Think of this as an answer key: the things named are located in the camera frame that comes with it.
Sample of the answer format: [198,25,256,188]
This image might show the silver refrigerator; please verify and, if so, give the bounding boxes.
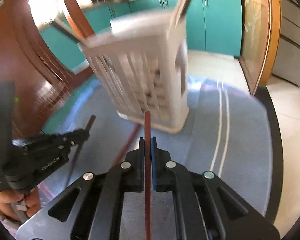
[271,0,300,88]

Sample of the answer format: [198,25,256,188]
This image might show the person's left hand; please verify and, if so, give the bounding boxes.
[0,189,42,224]

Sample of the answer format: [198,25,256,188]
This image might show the red-brown chopstick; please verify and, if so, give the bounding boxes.
[112,125,141,167]
[144,111,152,240]

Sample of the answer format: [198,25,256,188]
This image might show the blue table mat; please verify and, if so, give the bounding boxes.
[15,74,273,240]

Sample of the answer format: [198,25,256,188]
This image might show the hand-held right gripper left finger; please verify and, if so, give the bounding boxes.
[17,137,145,240]

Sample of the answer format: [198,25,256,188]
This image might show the white plastic utensil basket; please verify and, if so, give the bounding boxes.
[77,12,190,133]

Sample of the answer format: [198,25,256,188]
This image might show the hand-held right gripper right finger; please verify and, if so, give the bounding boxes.
[151,136,280,240]

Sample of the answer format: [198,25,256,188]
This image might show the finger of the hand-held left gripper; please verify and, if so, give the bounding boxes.
[54,127,90,153]

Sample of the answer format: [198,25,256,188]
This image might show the carved wooden chair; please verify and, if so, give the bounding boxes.
[0,0,98,140]

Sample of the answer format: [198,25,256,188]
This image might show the dark chopstick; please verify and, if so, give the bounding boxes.
[65,115,97,184]

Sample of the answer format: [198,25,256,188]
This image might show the glass door with wooden frame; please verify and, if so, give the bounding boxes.
[230,0,282,95]

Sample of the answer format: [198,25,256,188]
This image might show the teal lower kitchen cabinets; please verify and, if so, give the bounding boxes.
[39,0,243,74]

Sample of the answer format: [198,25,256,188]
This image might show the beige utensil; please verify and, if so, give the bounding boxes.
[169,0,199,28]

